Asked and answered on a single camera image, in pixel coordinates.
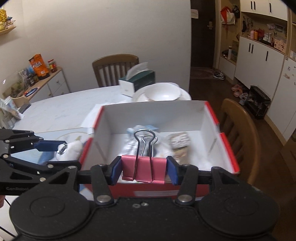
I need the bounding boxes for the clear glass jar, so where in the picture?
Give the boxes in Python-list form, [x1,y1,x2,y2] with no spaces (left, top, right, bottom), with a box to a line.
[1,110,15,129]

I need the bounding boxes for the silver printed foil packet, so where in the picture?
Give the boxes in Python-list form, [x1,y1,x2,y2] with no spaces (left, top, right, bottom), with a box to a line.
[118,125,160,157]

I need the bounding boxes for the wooden dining chair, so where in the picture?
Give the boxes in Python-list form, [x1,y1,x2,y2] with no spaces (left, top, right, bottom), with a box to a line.
[92,54,139,87]

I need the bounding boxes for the pink binder clip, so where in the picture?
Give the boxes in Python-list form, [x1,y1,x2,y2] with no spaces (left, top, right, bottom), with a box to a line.
[121,128,167,184]

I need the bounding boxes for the orange snack bag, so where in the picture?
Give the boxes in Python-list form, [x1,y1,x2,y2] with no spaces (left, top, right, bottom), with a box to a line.
[29,54,50,80]

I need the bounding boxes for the red white cardboard box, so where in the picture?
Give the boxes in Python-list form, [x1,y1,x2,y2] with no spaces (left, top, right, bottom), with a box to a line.
[79,100,241,200]

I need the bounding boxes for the white plates stack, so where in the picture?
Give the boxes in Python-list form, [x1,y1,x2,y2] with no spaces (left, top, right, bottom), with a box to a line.
[132,82,192,102]

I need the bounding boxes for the cotton swab bag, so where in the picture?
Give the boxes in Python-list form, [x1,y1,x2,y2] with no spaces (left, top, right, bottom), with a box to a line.
[191,158,213,171]

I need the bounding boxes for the gold foil snack bag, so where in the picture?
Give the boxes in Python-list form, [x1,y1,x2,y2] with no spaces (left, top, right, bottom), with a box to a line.
[168,132,191,165]

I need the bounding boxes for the white sideboard cabinet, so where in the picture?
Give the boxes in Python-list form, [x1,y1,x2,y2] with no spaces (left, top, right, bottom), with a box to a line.
[12,66,71,107]

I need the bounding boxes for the person right hand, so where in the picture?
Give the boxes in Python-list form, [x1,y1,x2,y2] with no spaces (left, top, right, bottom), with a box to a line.
[0,195,5,208]

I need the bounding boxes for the white paper sheet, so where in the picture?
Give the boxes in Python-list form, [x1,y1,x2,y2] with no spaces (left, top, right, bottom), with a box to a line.
[80,104,103,135]

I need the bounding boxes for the white ceramic bowl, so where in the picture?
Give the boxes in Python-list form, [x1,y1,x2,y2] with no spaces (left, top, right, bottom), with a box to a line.
[144,82,182,101]

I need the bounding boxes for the light blue small carton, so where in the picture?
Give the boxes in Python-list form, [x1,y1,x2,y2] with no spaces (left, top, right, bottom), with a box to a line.
[138,125,159,132]

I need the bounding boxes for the white wall cabinets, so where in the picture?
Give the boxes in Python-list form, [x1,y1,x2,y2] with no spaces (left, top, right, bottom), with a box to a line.
[215,1,295,143]

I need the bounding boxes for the black shoe rack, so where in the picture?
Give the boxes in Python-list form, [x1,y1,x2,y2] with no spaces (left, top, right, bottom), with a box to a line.
[245,85,271,120]

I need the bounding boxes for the blue decorated table mat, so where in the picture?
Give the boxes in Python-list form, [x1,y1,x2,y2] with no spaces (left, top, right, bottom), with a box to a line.
[6,129,95,200]

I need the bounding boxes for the white tooth plush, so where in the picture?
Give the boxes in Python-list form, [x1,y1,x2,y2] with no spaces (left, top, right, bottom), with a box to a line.
[55,140,83,161]

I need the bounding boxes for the green white tissue box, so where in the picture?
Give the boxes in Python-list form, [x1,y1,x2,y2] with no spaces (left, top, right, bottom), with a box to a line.
[118,62,155,97]

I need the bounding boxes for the red lid jar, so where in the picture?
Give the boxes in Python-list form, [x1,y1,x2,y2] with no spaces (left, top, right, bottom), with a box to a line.
[48,59,57,73]

